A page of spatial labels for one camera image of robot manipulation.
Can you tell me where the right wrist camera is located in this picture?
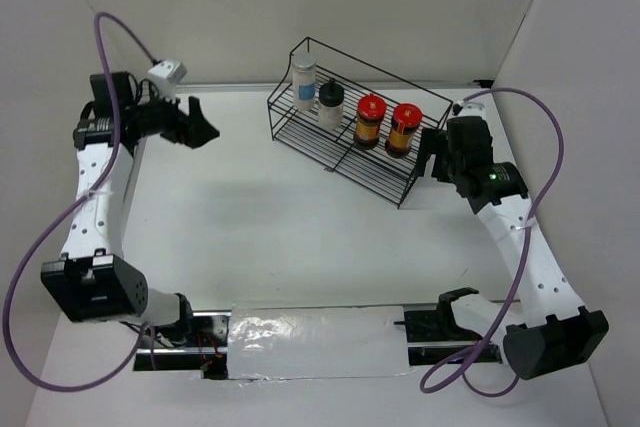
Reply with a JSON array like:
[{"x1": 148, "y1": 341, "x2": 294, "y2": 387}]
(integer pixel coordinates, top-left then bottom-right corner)
[{"x1": 452, "y1": 100, "x2": 487, "y2": 121}]

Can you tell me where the black wire rack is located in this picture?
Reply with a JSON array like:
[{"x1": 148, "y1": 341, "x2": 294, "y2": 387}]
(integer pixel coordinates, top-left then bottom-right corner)
[{"x1": 267, "y1": 36, "x2": 453, "y2": 206}]

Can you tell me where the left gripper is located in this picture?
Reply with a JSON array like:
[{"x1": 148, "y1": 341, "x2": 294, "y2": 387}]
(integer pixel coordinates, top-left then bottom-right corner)
[{"x1": 127, "y1": 83, "x2": 220, "y2": 150}]

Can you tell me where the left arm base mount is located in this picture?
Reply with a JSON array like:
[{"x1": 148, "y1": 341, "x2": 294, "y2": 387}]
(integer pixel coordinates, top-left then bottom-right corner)
[{"x1": 133, "y1": 311, "x2": 231, "y2": 380}]

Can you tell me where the red-lid chili sauce jar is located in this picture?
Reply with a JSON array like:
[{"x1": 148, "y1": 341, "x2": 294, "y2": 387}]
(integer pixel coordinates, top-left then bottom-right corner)
[{"x1": 353, "y1": 94, "x2": 387, "y2": 150}]

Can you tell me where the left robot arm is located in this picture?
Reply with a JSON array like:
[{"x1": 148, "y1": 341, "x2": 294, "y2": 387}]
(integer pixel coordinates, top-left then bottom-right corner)
[{"x1": 41, "y1": 60, "x2": 219, "y2": 346}]

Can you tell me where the silver-lid white granule bottle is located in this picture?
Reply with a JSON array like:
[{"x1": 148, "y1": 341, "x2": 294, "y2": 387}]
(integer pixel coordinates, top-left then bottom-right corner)
[{"x1": 292, "y1": 52, "x2": 316, "y2": 111}]

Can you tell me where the black-lid white granule bottle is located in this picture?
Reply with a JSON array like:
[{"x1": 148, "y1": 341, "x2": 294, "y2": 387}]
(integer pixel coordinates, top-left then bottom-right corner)
[{"x1": 318, "y1": 78, "x2": 344, "y2": 129}]

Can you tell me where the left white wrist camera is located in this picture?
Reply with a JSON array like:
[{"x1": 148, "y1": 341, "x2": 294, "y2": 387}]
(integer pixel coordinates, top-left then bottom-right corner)
[{"x1": 146, "y1": 59, "x2": 187, "y2": 99}]

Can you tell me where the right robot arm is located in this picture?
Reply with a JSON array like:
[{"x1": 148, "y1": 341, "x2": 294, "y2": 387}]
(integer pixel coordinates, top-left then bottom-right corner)
[{"x1": 420, "y1": 116, "x2": 609, "y2": 380}]

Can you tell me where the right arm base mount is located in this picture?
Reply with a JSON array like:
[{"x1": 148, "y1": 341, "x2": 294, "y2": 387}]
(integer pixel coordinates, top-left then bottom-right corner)
[{"x1": 393, "y1": 287, "x2": 502, "y2": 367}]

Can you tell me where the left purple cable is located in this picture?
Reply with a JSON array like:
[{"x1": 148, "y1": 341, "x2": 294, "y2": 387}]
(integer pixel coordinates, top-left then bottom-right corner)
[{"x1": 1, "y1": 11, "x2": 161, "y2": 392}]

